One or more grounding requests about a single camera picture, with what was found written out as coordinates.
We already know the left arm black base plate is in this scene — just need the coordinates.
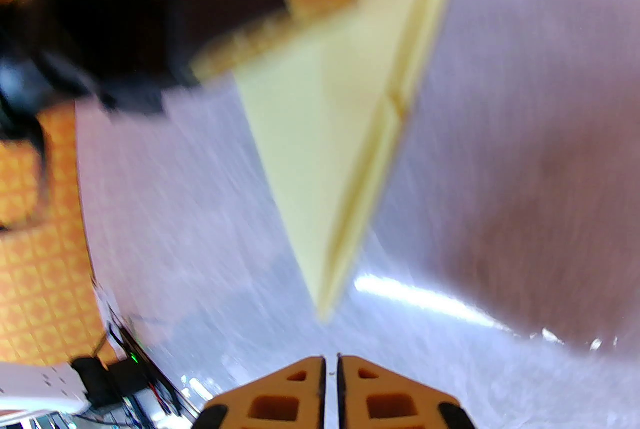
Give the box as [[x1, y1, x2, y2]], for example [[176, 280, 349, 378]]
[[72, 356, 146, 410]]

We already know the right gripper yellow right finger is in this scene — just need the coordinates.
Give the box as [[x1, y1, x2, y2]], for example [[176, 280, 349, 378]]
[[337, 355, 478, 429]]

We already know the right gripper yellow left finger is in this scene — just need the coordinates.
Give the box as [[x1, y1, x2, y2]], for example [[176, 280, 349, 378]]
[[192, 356, 327, 429]]

